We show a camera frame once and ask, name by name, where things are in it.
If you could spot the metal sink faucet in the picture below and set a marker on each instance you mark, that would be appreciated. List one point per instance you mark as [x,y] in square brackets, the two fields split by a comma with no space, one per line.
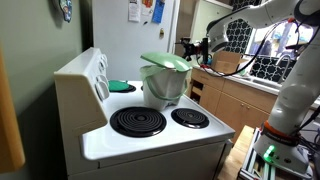
[283,60]

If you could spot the white electric stove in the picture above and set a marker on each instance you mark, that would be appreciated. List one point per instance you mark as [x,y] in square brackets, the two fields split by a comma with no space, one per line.
[150,146]

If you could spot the paper note with orange print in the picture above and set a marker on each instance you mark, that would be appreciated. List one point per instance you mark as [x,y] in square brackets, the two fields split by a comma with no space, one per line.
[147,6]

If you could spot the white refrigerator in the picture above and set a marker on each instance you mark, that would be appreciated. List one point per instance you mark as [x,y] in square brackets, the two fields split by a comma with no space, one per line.
[116,46]

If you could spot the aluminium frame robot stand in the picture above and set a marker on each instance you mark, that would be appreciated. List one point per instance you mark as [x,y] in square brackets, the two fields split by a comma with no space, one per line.
[256,166]

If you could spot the blue paper note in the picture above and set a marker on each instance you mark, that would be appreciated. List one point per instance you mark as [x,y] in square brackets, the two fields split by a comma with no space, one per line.
[158,10]

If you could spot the black white patterned backsplash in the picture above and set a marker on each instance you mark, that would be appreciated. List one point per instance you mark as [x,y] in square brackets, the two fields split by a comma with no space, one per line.
[238,33]

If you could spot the wooden wall shelf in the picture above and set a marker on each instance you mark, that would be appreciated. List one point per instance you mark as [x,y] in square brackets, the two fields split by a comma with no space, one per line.
[10,133]

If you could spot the pale upper kitchen cabinet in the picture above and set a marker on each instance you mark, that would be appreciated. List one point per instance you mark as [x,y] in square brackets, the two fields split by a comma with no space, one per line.
[203,20]

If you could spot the brown cardboard box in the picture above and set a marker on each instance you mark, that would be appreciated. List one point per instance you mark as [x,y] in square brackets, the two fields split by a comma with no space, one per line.
[226,61]

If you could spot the white stove knob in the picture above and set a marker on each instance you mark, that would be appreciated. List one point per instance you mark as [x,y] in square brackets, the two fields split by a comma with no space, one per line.
[101,91]
[103,80]
[104,58]
[104,66]

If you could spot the yellow dark fridge magnet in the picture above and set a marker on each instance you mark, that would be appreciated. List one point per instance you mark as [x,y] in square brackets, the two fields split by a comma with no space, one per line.
[161,33]

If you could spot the green bin lid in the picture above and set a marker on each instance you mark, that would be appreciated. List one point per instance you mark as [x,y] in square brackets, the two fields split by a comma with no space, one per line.
[165,60]

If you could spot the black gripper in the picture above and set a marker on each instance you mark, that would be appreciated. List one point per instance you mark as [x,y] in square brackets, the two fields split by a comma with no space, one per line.
[200,50]

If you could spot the wooden kitchen base cabinets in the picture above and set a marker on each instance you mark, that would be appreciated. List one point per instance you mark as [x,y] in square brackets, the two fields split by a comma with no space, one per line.
[233,103]

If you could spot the black coil stove burner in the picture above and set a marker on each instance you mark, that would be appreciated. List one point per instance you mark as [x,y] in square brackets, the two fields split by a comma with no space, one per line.
[190,117]
[138,121]
[132,89]

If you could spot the colourful decorative wall plate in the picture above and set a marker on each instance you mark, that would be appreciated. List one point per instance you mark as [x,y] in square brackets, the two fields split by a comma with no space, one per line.
[66,10]

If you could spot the white paper note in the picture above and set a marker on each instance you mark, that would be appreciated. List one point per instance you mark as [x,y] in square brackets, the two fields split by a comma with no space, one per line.
[134,10]

